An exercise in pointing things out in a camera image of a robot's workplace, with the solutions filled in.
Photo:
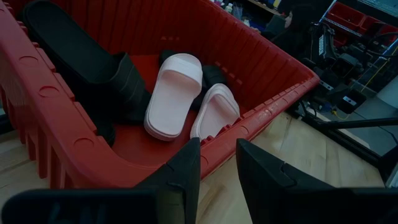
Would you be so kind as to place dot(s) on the black metal frame bar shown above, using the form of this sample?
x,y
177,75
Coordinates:
x,y
357,123

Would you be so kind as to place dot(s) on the small white bottle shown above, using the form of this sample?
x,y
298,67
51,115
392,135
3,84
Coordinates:
x,y
229,7

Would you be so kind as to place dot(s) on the person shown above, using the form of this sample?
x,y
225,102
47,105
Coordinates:
x,y
295,34

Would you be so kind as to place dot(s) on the dark grey rubber slide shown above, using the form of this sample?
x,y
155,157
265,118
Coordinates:
x,y
71,53
214,76

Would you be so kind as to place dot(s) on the small red shelf bin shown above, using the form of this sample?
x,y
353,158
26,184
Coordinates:
x,y
343,15
379,26

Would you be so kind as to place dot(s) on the large red plastic bin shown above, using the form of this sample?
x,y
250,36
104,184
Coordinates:
x,y
264,71

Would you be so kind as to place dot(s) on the black device with white label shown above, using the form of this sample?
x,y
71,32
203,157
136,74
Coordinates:
x,y
323,45

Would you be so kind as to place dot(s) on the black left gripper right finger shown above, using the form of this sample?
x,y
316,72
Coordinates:
x,y
280,196

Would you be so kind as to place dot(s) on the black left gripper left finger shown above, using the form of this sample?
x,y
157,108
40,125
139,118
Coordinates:
x,y
174,193

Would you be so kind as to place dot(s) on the black box with white sticker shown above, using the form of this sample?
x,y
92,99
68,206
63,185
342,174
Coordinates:
x,y
351,101

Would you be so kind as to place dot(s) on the pale pink rubber slide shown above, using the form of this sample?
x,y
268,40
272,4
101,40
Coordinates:
x,y
171,102
214,115

